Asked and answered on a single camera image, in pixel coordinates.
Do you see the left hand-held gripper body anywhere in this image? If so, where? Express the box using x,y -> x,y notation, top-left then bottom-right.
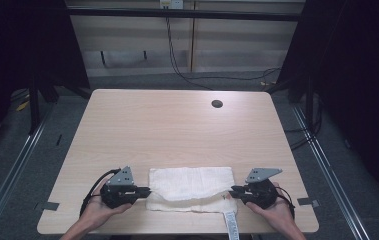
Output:
99,165 -> 142,210

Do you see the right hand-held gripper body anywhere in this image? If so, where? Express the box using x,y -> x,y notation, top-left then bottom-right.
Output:
239,167 -> 284,211

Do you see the cream towel with white label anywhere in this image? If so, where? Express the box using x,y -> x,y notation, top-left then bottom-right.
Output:
145,166 -> 241,240

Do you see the person's left hand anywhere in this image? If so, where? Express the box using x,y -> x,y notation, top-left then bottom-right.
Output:
82,177 -> 133,228

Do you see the person's right hand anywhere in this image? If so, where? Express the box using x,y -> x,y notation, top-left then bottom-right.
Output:
244,181 -> 295,232

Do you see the grey tape strip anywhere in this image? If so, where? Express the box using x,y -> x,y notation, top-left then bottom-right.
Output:
296,197 -> 321,209
34,201 -> 60,212

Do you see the black metal stand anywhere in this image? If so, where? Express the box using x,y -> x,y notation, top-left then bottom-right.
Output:
27,74 -> 42,136

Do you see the yellow floor object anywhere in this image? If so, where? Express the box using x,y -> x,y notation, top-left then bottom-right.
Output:
15,100 -> 31,113

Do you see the dark curtain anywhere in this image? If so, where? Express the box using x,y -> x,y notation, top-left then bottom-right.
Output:
265,0 -> 379,214
0,0 -> 91,164

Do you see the black horizontal metal bar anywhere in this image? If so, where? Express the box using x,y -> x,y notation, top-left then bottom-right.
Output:
66,7 -> 304,23

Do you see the left hand-held gripper black cable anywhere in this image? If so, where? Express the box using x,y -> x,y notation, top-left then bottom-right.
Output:
79,168 -> 122,218

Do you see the hand-held gripper black cable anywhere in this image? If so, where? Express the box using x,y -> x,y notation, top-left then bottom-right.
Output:
274,185 -> 297,220
79,168 -> 122,218

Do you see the right hand-held gripper black cable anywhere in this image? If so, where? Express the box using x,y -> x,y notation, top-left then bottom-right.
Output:
274,185 -> 297,220

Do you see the aluminium floor rail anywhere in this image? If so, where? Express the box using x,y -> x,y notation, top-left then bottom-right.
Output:
291,104 -> 373,240
0,108 -> 55,240

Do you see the bundle of black floor cables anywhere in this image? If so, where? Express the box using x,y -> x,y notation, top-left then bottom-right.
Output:
282,94 -> 324,152

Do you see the black floor cable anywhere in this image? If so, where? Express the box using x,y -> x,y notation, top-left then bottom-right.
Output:
182,67 -> 282,84

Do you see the black hanging power cable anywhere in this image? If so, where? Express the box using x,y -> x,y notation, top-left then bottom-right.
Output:
164,16 -> 215,92

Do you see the white wall socket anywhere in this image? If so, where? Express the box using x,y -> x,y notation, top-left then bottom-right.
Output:
159,0 -> 185,10

